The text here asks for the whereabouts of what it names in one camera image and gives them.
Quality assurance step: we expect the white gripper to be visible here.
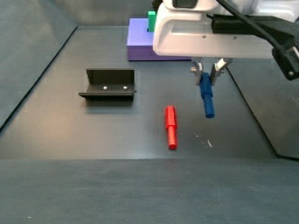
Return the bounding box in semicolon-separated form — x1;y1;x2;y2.
152;0;299;87

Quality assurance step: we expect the blue peg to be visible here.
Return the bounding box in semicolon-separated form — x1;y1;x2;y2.
200;73;215;118

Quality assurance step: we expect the black angle fixture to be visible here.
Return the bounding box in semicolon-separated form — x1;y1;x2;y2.
79;68;136;99

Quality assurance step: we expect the purple base block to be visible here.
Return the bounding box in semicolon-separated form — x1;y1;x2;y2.
126;18;191;61

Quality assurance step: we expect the red peg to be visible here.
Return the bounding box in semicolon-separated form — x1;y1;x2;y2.
164;106;178;150

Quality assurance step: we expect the green block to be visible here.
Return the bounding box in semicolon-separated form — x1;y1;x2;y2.
147;10;156;32

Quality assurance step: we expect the black cable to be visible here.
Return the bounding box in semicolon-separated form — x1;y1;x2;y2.
216;0;286;51

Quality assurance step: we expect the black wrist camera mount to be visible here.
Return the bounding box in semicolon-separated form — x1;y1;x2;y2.
211;15;299;81

